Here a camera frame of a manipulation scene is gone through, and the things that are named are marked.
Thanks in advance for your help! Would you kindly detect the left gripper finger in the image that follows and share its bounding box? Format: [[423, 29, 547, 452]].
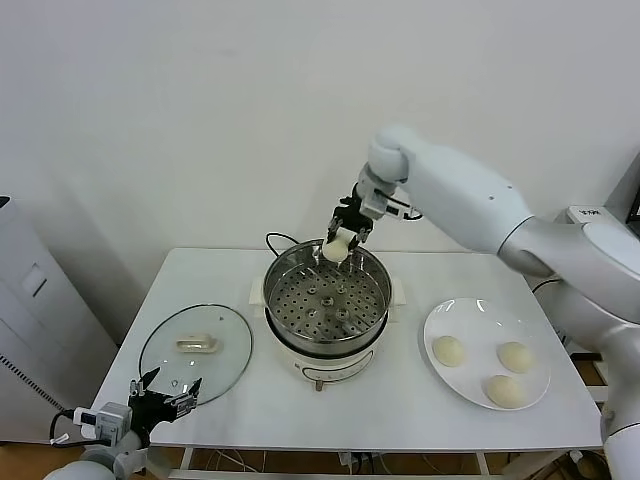
[[129, 366, 162, 398], [175, 376, 204, 403]]

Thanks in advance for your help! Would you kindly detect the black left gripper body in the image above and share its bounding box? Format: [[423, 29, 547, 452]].
[[127, 390, 199, 444]]

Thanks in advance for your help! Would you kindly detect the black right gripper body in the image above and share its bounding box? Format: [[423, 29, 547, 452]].
[[333, 185, 376, 233]]

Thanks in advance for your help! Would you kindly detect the white steamed baozi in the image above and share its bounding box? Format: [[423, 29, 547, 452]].
[[321, 230, 351, 262], [431, 335, 467, 369], [496, 341, 535, 374], [482, 373, 530, 409]]

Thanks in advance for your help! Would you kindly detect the glass pot lid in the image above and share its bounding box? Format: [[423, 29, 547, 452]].
[[139, 302, 253, 405]]

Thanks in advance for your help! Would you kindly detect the steel perforated steamer basket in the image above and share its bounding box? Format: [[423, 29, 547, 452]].
[[263, 240, 393, 354]]

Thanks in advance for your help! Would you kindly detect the white floor cabinet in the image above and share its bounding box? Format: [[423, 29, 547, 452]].
[[0, 195, 120, 446]]

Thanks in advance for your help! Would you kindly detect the white round plate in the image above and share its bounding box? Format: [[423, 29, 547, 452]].
[[423, 297, 552, 412]]

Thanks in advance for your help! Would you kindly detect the white electric cooker base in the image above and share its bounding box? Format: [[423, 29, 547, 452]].
[[248, 274, 407, 394]]

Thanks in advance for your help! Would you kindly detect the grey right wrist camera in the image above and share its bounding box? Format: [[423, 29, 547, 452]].
[[360, 187, 401, 220]]

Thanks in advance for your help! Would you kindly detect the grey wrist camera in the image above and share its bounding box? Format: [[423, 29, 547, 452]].
[[94, 401, 132, 446], [360, 187, 401, 220]]

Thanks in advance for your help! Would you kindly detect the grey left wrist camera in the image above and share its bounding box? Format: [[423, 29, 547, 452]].
[[94, 401, 132, 446]]

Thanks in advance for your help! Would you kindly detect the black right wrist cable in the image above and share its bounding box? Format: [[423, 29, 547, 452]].
[[394, 197, 425, 222]]

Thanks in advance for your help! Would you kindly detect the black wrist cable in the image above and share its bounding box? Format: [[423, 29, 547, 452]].
[[48, 409, 101, 447], [394, 197, 425, 222]]

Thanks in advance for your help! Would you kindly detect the black cooker power cord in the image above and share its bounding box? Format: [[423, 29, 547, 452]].
[[265, 232, 301, 261]]

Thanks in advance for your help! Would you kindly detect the white cable bundle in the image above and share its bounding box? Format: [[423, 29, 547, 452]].
[[207, 448, 264, 472]]

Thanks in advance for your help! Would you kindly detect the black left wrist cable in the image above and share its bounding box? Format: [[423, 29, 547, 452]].
[[48, 409, 101, 447]]

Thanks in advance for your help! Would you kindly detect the white table leg frame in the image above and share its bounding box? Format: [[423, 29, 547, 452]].
[[164, 448, 494, 476]]

